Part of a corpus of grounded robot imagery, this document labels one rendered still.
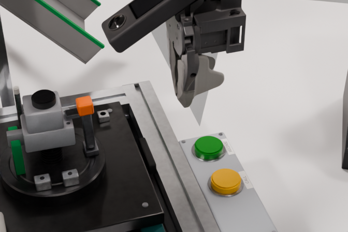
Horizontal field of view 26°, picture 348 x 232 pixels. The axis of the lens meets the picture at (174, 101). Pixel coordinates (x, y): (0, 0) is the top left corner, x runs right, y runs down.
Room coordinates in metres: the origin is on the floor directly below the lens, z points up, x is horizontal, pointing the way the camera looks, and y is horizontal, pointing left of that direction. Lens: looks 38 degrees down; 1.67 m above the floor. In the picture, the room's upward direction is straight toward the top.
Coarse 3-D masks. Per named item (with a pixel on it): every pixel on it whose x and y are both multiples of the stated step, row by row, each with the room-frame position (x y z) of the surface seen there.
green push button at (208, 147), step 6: (204, 138) 0.80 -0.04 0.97; (210, 138) 0.80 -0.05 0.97; (216, 138) 0.80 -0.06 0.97; (198, 144) 0.79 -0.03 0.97; (204, 144) 0.79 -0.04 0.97; (210, 144) 0.79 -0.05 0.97; (216, 144) 0.79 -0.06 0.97; (222, 144) 0.79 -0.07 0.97; (198, 150) 0.78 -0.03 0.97; (204, 150) 0.78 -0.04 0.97; (210, 150) 0.78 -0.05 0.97; (216, 150) 0.78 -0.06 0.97; (222, 150) 0.78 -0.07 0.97; (204, 156) 0.77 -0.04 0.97; (210, 156) 0.77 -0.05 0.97; (216, 156) 0.77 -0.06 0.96
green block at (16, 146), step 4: (16, 140) 0.72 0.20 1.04; (12, 144) 0.71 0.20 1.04; (16, 144) 0.71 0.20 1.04; (20, 144) 0.71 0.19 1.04; (12, 148) 0.71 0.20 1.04; (16, 148) 0.71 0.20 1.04; (20, 148) 0.71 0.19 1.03; (12, 152) 0.71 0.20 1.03; (16, 152) 0.71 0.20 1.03; (20, 152) 0.71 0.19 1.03; (16, 156) 0.71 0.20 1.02; (20, 156) 0.71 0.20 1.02; (16, 160) 0.71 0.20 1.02; (20, 160) 0.71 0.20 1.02; (16, 164) 0.71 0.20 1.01; (20, 164) 0.71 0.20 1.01; (16, 168) 0.71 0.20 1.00; (20, 168) 0.71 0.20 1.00; (24, 168) 0.71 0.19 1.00; (16, 172) 0.71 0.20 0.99; (20, 172) 0.71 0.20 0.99; (24, 172) 0.71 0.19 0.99
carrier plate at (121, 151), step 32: (0, 128) 0.82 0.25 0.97; (96, 128) 0.82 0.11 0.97; (128, 128) 0.82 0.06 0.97; (128, 160) 0.76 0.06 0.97; (0, 192) 0.70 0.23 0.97; (96, 192) 0.70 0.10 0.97; (128, 192) 0.70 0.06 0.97; (32, 224) 0.64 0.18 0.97; (64, 224) 0.64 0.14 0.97; (96, 224) 0.64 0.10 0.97; (128, 224) 0.65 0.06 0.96
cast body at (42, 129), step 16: (32, 96) 0.74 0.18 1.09; (48, 96) 0.74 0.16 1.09; (32, 112) 0.72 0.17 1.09; (48, 112) 0.72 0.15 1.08; (64, 112) 0.76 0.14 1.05; (32, 128) 0.71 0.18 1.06; (48, 128) 0.72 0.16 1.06; (64, 128) 0.72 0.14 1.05; (32, 144) 0.71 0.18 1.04; (48, 144) 0.72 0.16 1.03; (64, 144) 0.72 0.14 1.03
